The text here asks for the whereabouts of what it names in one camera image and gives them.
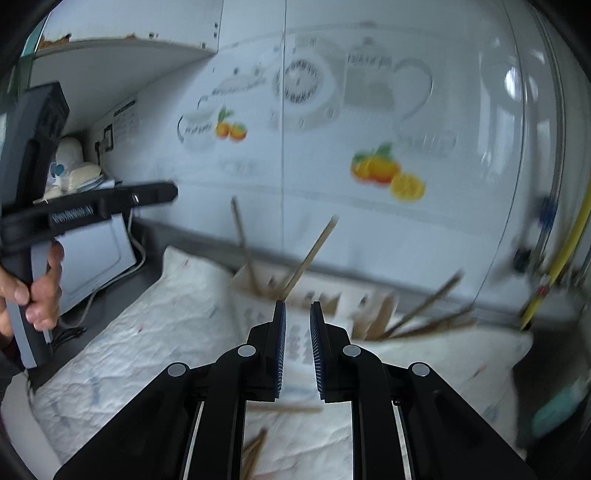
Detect brown wooden chopstick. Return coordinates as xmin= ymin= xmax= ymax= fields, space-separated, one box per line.
xmin=241 ymin=428 xmax=269 ymax=480

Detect quilted printed mat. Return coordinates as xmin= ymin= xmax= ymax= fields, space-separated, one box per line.
xmin=28 ymin=246 xmax=534 ymax=480

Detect yellow gas hose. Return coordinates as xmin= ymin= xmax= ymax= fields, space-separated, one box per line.
xmin=519 ymin=185 xmax=591 ymax=330

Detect person's left hand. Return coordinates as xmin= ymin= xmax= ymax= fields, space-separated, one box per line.
xmin=0 ymin=241 xmax=65 ymax=340

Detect metal pipe valves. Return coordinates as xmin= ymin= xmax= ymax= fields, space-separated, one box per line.
xmin=512 ymin=247 xmax=555 ymax=296

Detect white countertop oven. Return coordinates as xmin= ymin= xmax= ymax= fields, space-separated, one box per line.
xmin=44 ymin=217 xmax=139 ymax=315

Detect wall cabinet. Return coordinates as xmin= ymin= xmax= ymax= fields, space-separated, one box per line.
xmin=21 ymin=0 xmax=225 ymax=93

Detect teal soap bottle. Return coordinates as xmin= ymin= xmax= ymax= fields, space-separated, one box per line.
xmin=531 ymin=378 xmax=585 ymax=439

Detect wall notice sticker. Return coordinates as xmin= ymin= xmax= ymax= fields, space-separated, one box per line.
xmin=112 ymin=98 xmax=140 ymax=144

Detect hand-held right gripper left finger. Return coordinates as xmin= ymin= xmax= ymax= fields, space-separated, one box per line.
xmin=53 ymin=299 xmax=288 ymax=480

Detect bunch of wooden chopsticks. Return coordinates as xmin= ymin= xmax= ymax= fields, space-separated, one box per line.
xmin=231 ymin=196 xmax=478 ymax=342

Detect beige cloth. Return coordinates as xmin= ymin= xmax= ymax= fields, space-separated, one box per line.
xmin=60 ymin=164 xmax=116 ymax=192

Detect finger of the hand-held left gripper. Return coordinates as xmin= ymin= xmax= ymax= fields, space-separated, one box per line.
xmin=98 ymin=181 xmax=179 ymax=217

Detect white bag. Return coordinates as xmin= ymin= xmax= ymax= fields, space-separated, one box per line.
xmin=55 ymin=136 xmax=86 ymax=174

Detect black cable bundle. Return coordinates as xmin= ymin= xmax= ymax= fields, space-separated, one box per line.
xmin=51 ymin=325 xmax=88 ymax=346

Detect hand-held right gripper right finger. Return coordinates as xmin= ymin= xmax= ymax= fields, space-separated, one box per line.
xmin=309 ymin=301 xmax=539 ymax=480

